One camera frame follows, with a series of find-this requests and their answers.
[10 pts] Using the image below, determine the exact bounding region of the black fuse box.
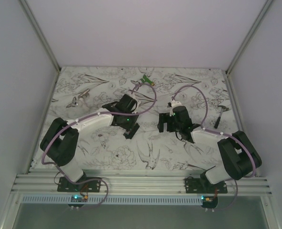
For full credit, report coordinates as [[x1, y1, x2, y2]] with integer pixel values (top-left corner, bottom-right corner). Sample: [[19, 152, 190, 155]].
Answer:
[[123, 123, 140, 139]]

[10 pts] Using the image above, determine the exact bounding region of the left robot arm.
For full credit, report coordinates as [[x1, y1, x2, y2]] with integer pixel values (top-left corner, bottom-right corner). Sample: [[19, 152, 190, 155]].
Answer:
[[40, 94, 140, 192]]

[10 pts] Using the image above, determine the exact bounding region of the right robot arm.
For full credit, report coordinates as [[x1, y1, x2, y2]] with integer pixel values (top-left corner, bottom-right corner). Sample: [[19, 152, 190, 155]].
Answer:
[[157, 105, 262, 193]]

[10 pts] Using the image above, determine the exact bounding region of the floral patterned mat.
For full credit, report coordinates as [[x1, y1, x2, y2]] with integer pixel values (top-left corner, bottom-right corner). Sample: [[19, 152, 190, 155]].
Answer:
[[43, 66, 238, 170]]

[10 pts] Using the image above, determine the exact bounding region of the green toy tool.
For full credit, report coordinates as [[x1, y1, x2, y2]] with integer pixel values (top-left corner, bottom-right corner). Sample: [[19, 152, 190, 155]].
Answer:
[[136, 74, 155, 88]]

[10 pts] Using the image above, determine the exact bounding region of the silver white small tool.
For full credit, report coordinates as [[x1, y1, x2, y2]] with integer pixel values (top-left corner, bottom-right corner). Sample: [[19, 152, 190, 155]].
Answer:
[[66, 89, 90, 108]]

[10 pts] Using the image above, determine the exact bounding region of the small hammer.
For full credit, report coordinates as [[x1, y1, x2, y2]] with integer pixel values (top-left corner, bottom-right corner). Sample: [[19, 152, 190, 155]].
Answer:
[[214, 105, 229, 129]]

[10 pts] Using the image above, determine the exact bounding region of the left controller board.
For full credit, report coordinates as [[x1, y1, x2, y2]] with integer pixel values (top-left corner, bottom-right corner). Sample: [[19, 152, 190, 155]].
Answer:
[[68, 194, 88, 210]]

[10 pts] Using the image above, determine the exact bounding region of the controller board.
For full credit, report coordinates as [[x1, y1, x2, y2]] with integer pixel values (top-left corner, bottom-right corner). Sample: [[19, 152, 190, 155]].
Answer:
[[68, 194, 88, 210], [201, 196, 218, 212]]

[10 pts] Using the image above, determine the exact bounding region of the right controller board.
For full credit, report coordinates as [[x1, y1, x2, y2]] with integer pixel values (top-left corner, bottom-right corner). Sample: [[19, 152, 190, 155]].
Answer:
[[201, 196, 218, 212]]

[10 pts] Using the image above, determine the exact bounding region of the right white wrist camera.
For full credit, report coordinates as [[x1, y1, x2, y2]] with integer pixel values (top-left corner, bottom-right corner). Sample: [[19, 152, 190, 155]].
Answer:
[[168, 100, 182, 116]]

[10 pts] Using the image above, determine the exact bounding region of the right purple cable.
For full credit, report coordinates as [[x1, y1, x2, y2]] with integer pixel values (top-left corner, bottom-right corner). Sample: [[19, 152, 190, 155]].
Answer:
[[171, 85, 256, 178]]

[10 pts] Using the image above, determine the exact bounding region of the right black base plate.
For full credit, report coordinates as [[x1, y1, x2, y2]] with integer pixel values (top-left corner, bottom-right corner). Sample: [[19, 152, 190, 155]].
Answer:
[[184, 177, 228, 194]]

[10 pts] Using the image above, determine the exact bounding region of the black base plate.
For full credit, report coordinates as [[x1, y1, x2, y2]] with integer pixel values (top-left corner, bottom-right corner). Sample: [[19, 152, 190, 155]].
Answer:
[[57, 177, 101, 193], [184, 177, 228, 194]]

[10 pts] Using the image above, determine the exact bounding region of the right frame post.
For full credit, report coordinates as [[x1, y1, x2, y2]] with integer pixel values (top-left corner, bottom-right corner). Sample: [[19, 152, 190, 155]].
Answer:
[[225, 0, 275, 73]]

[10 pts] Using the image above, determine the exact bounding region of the frame post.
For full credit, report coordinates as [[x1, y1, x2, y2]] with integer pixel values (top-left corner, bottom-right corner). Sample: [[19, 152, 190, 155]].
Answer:
[[225, 0, 275, 73], [19, 0, 62, 72]]

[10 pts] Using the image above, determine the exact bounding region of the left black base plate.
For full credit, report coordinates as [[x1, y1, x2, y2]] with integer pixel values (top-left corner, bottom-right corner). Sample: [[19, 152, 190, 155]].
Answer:
[[57, 177, 101, 193]]

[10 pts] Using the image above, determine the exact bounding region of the white slotted cable duct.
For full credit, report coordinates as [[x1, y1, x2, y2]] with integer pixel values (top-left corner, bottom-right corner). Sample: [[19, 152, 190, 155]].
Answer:
[[21, 195, 202, 206]]

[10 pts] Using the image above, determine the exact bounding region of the aluminium rail frame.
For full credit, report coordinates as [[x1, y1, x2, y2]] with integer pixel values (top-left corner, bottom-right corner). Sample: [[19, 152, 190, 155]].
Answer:
[[11, 169, 272, 197]]

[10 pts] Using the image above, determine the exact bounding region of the left frame post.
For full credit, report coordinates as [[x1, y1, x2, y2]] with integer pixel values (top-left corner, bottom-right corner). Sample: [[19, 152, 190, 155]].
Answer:
[[19, 0, 62, 72]]

